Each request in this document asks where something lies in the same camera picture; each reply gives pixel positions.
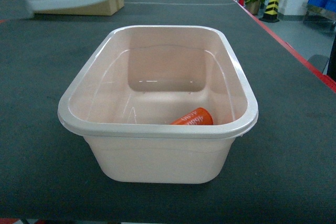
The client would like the pink plastic box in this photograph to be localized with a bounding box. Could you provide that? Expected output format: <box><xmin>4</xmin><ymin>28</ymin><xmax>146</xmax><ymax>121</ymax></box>
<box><xmin>58</xmin><ymin>25</ymin><xmax>258</xmax><ymax>184</ymax></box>

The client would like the cardboard box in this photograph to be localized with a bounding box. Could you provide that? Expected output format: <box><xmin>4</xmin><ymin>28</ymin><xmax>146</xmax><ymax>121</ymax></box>
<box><xmin>35</xmin><ymin>0</ymin><xmax>124</xmax><ymax>16</ymax></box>

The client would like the yellow black striped bollard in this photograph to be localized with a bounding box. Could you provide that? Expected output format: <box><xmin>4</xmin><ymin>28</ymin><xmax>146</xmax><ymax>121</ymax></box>
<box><xmin>259</xmin><ymin>0</ymin><xmax>279</xmax><ymax>23</ymax></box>

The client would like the dark grey table mat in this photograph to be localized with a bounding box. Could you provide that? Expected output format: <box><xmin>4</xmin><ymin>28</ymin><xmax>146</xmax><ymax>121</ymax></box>
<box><xmin>1</xmin><ymin>0</ymin><xmax>335</xmax><ymax>223</ymax></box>

